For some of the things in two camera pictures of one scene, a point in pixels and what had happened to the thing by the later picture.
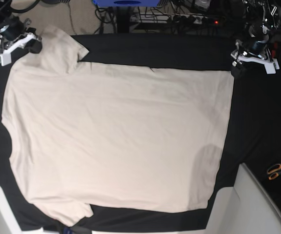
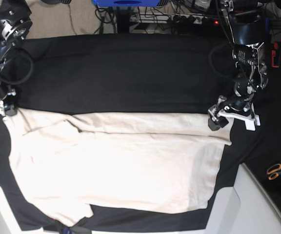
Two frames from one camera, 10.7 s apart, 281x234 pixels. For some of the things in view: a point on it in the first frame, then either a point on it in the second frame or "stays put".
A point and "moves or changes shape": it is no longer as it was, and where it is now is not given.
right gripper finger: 237,71 → 215,124
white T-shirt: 120,138 moves or changes shape
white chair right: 248,207 stays put
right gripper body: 253,48 → 241,107
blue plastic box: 127,3 stays put
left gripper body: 14,34 → 4,95
